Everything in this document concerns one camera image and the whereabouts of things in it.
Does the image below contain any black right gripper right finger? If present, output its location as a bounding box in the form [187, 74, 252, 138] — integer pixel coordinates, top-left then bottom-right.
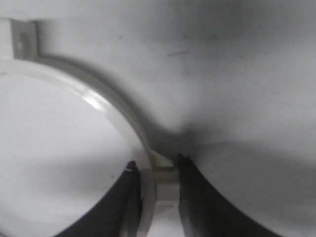
[177, 154, 278, 237]

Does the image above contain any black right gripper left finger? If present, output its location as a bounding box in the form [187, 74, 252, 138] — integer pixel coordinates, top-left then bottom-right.
[58, 161, 142, 237]

